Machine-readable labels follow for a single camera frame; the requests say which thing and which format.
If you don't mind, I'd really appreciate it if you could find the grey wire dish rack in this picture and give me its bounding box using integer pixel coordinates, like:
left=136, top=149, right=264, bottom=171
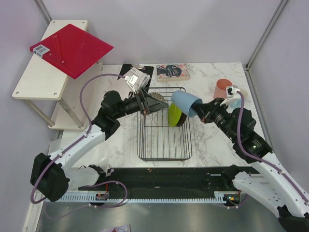
left=136, top=87, right=193, bottom=162

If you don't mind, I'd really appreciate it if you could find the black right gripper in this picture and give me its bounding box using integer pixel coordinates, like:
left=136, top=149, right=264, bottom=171
left=192, top=97, right=238, bottom=142

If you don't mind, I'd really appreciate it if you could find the white slotted cable duct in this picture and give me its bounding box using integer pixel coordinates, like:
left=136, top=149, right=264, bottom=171
left=58, top=191, right=235, bottom=203

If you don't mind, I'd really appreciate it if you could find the patterned ceramic bowl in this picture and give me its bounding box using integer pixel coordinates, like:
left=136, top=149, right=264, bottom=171
left=149, top=92, right=166, bottom=103

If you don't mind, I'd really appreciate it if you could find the white two-tier shelf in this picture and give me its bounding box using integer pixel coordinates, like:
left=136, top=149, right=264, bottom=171
left=12, top=19, right=103, bottom=131

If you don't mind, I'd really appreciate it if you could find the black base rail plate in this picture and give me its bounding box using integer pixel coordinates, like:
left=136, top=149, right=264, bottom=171
left=78, top=166, right=251, bottom=200

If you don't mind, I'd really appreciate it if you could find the pink plastic cup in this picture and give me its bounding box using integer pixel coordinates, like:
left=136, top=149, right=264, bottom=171
left=213, top=79, right=232, bottom=99

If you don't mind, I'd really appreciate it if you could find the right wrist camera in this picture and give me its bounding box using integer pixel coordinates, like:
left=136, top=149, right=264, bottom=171
left=220, top=86, right=241, bottom=105

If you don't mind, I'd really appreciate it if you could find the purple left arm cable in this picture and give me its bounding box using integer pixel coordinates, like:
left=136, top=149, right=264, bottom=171
left=30, top=73, right=126, bottom=205

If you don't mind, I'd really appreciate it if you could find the red cutting board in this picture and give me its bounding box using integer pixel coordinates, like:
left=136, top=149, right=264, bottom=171
left=30, top=24, right=113, bottom=79

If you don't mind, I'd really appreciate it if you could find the white paper sheet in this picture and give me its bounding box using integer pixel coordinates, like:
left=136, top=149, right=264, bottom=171
left=106, top=68, right=146, bottom=100

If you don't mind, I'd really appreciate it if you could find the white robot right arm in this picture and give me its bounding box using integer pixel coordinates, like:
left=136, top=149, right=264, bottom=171
left=192, top=98, right=309, bottom=232

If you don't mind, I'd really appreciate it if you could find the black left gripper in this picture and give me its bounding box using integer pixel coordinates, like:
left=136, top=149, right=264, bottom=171
left=114, top=87, right=168, bottom=119

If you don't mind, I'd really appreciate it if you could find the blue-grey cup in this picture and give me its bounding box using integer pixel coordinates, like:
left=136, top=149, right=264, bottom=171
left=171, top=90, right=203, bottom=117

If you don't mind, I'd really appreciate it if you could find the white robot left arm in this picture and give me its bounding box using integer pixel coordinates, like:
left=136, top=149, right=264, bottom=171
left=30, top=88, right=169, bottom=202

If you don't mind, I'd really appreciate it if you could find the dark brown plate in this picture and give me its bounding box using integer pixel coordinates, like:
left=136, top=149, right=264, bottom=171
left=176, top=113, right=187, bottom=127

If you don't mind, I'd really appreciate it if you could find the light blue mug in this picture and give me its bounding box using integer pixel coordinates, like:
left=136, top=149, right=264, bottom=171
left=229, top=88, right=248, bottom=109

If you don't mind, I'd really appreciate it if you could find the lime green plate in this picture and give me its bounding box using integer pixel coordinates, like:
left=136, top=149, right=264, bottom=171
left=168, top=103, right=183, bottom=127

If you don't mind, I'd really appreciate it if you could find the black clipboard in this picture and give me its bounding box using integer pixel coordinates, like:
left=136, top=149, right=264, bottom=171
left=119, top=64, right=154, bottom=98

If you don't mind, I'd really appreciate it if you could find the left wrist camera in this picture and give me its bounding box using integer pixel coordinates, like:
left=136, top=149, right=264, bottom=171
left=125, top=74, right=140, bottom=93

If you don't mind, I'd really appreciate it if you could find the floral cover book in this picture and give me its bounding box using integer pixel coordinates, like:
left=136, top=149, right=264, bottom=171
left=156, top=63, right=190, bottom=82

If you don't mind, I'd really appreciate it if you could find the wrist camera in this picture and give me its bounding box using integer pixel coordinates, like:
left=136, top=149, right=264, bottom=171
left=220, top=86, right=241, bottom=105
left=125, top=74, right=140, bottom=93

